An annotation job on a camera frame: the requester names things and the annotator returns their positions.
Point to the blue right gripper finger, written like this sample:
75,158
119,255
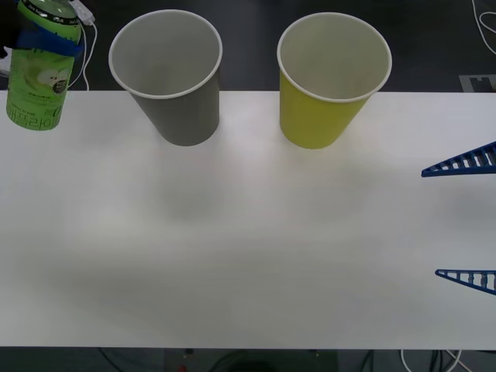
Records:
486,288
484,170

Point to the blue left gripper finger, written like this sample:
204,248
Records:
58,44

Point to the grey floor plate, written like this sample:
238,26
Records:
467,83

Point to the green plastic bottle black cap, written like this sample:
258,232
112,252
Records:
36,89

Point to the grey plastic waste bin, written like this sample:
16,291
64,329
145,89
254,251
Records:
186,116

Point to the yellow-green plastic waste bin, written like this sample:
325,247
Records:
314,120

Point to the white power strip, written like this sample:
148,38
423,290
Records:
85,11

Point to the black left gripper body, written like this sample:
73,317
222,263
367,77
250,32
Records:
9,23

